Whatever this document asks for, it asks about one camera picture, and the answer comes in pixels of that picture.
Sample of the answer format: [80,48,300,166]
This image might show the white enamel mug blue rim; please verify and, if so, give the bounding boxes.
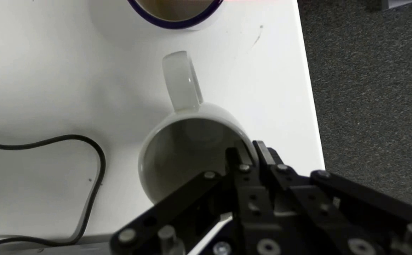
[87,0,223,33]

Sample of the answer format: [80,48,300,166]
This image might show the plain white mug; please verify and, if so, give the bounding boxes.
[138,51,257,203]

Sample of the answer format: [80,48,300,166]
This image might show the black microwave power cable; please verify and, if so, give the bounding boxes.
[0,133,107,252]

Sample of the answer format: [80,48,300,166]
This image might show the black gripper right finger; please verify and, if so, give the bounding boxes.
[253,141,412,255]

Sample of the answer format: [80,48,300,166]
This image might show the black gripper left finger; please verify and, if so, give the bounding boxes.
[109,148,281,255]

